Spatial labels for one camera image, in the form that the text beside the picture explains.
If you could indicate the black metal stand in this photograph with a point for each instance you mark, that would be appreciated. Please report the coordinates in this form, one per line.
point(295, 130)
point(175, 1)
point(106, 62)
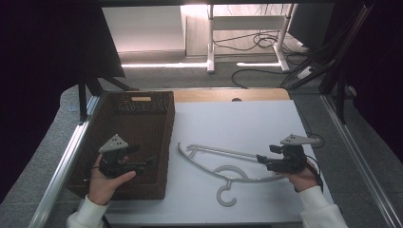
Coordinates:
point(341, 95)
point(82, 98)

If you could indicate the person's right hand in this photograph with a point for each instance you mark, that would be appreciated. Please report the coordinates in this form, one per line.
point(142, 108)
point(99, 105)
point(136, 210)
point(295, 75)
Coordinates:
point(302, 180)

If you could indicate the white power strip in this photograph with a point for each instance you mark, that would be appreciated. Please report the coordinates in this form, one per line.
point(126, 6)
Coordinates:
point(305, 72)

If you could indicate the white table sheet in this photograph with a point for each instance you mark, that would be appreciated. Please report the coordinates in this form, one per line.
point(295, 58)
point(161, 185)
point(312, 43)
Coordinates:
point(234, 123)

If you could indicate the aluminium rail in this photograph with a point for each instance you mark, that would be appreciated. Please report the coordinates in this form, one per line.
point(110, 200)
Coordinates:
point(358, 158)
point(63, 172)

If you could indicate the dark panel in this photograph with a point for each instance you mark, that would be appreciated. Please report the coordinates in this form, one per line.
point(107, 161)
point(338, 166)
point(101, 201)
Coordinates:
point(95, 41)

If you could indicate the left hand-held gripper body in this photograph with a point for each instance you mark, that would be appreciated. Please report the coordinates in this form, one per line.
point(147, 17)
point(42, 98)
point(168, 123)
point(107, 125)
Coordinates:
point(111, 163)

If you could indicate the brown woven basket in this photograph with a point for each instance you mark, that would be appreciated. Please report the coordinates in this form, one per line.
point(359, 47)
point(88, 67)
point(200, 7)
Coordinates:
point(139, 126)

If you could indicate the person's left hand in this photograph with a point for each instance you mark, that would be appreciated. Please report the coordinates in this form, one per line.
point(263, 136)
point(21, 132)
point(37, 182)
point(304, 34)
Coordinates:
point(103, 188)

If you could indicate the white desk frame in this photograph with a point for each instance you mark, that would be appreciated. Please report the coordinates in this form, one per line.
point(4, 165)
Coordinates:
point(210, 38)

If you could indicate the grey clothes hanger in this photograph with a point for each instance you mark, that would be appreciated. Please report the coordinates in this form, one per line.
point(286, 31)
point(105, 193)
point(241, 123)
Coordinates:
point(202, 164)

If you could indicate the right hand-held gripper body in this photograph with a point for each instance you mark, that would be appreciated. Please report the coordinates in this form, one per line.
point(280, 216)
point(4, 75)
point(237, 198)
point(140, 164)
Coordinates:
point(291, 160)

